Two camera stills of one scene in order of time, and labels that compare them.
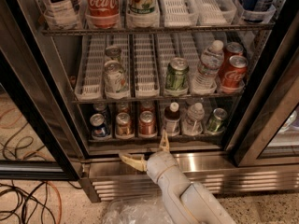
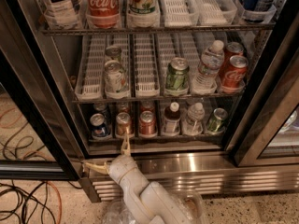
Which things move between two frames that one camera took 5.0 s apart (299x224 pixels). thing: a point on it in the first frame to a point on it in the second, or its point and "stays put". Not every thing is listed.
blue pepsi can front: (98, 128) stays put
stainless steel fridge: (88, 72) stays put
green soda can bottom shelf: (217, 122) stays put
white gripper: (158, 164) to (120, 165)
